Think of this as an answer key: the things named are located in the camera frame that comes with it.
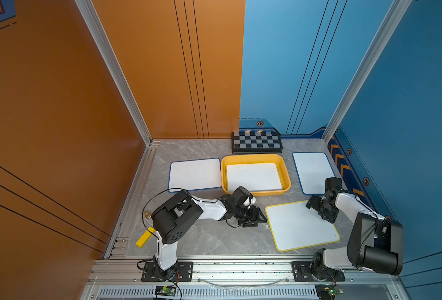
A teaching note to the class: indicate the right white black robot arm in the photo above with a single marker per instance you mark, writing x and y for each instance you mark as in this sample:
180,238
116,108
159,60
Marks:
375,242

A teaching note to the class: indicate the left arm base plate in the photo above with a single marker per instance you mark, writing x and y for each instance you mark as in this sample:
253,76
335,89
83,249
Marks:
179,272

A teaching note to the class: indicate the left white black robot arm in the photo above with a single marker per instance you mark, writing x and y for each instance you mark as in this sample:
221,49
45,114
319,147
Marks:
172,219

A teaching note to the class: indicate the blue-framed whiteboard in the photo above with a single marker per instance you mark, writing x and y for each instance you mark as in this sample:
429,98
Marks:
313,168
195,175

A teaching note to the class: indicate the left blue-framed whiteboard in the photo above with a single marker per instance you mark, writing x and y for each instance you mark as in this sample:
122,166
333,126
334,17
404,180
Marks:
195,175

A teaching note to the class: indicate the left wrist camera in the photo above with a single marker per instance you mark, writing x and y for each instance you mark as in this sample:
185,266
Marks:
249,201

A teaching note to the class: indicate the aluminium front rail frame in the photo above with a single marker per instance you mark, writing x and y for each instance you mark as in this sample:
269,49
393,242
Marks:
235,278

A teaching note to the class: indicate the yellow plastic storage box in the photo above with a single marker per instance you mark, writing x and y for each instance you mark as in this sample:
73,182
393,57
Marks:
253,159

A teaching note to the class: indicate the yellow-framed whiteboard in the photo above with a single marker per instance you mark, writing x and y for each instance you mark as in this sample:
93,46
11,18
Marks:
294,226
253,177

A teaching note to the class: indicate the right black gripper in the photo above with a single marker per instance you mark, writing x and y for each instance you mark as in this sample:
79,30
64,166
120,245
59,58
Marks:
313,202

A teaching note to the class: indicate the green circuit board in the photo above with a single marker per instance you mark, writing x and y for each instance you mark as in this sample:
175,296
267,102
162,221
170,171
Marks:
165,292
328,292

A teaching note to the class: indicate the left aluminium corner post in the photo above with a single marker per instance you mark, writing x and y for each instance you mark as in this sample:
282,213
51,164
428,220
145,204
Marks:
97,31

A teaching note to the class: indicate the left green circuit board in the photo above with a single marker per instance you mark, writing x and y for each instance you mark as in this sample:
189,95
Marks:
165,292

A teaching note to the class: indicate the right green circuit board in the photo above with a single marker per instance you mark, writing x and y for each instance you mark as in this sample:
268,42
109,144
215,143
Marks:
328,292

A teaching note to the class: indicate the black grey checkerboard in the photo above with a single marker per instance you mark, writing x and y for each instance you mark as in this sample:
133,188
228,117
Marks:
256,141

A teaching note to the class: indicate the right blue-framed whiteboard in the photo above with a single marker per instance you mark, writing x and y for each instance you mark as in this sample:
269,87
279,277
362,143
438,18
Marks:
313,168

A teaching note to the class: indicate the aluminium corner post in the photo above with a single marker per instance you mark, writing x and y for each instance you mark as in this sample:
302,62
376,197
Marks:
97,31
384,33

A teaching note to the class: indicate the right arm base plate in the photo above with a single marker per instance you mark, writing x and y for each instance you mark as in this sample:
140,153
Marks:
304,271

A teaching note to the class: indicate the yellow rectangular block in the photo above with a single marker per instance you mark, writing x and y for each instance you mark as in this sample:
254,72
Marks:
149,232

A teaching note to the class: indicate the right aluminium corner post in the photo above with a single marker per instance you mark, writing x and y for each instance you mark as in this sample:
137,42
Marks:
384,33

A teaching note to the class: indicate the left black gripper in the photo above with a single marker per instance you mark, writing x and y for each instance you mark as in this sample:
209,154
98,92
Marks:
254,217

